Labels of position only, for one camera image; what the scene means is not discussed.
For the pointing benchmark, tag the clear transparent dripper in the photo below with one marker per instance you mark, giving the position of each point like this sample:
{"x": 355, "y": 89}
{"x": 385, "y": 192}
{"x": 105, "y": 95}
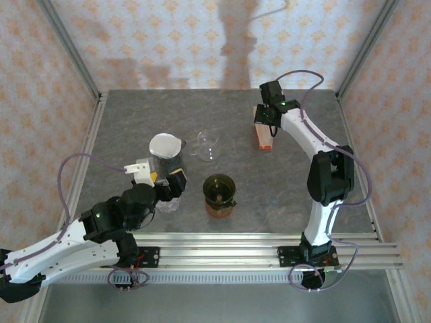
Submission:
{"x": 168, "y": 206}

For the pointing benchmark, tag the white orange filter pack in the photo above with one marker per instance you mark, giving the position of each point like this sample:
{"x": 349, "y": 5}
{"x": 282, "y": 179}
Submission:
{"x": 264, "y": 139}

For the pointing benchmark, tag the grey transparent dripper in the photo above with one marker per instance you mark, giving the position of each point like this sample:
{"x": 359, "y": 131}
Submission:
{"x": 176, "y": 155}

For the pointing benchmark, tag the white paper coffee filter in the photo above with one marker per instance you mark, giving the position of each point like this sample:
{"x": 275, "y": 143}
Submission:
{"x": 164, "y": 145}

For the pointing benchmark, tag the dark green transparent dripper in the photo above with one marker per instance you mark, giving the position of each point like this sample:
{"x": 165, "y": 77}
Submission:
{"x": 219, "y": 188}

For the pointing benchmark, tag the clear transparent carafe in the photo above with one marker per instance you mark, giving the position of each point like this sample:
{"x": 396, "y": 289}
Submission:
{"x": 207, "y": 148}

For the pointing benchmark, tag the orange transparent carafe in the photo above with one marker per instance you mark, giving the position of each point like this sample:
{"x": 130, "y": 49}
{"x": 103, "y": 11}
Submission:
{"x": 219, "y": 212}

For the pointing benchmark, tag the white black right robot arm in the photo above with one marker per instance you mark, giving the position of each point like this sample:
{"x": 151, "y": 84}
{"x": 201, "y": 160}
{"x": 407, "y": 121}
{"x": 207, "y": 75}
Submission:
{"x": 303, "y": 128}

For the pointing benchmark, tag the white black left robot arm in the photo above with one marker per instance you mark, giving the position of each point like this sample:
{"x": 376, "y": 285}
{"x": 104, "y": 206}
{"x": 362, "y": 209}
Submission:
{"x": 50, "y": 249}

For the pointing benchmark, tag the wide aluminium extrusion beam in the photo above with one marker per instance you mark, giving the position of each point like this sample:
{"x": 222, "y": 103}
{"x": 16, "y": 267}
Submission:
{"x": 219, "y": 255}

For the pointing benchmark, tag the narrow aluminium extrusion rail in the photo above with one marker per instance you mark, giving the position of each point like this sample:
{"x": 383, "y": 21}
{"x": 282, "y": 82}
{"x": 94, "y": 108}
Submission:
{"x": 219, "y": 236}

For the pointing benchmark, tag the aluminium table edge rail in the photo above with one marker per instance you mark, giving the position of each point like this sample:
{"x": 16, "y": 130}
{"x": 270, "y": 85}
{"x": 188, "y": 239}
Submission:
{"x": 91, "y": 134}
{"x": 373, "y": 222}

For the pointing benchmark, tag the aluminium frame post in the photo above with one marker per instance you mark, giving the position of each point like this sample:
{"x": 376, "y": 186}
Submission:
{"x": 367, "y": 47}
{"x": 70, "y": 47}

